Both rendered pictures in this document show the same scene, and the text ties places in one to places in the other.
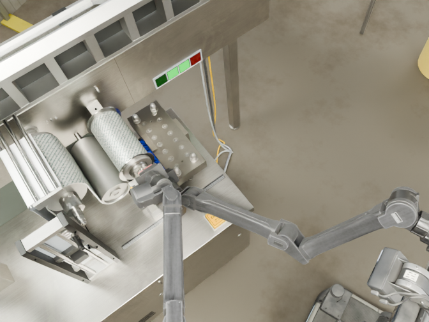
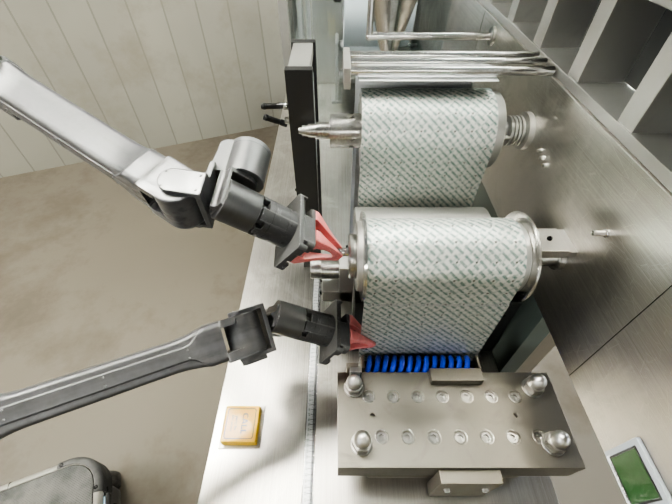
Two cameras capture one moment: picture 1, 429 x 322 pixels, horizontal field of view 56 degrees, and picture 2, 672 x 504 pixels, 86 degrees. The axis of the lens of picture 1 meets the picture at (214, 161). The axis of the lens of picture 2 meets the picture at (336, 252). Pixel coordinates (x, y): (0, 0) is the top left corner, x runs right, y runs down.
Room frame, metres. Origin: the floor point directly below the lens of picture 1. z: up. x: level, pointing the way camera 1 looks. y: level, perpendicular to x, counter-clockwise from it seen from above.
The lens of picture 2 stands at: (0.81, -0.08, 1.69)
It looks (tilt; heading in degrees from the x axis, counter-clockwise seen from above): 48 degrees down; 117
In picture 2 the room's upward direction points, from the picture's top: straight up
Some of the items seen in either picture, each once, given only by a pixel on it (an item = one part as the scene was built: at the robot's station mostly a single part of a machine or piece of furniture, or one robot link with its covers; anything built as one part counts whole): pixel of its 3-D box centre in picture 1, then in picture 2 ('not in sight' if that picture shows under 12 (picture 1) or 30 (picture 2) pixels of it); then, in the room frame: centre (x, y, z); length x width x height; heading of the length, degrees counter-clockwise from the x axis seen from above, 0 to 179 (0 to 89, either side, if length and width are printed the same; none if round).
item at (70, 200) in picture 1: (71, 204); (345, 130); (0.53, 0.50, 1.34); 0.06 x 0.06 x 0.06; 27
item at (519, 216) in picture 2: (104, 121); (515, 256); (0.89, 0.40, 1.25); 0.15 x 0.01 x 0.15; 117
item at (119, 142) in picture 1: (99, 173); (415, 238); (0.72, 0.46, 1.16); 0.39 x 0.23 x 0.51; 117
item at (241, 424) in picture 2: (216, 217); (241, 425); (0.53, 0.04, 0.91); 0.07 x 0.07 x 0.02; 27
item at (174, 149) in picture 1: (166, 142); (447, 421); (0.89, 0.20, 1.00); 0.40 x 0.16 x 0.06; 27
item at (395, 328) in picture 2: not in sight; (425, 332); (0.80, 0.29, 1.11); 0.23 x 0.01 x 0.18; 27
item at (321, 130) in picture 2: (80, 217); (314, 130); (0.48, 0.47, 1.34); 0.06 x 0.03 x 0.03; 27
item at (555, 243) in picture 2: (95, 108); (551, 241); (0.93, 0.42, 1.28); 0.06 x 0.05 x 0.02; 27
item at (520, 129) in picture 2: (32, 138); (507, 130); (0.81, 0.64, 1.34); 0.07 x 0.07 x 0.07; 27
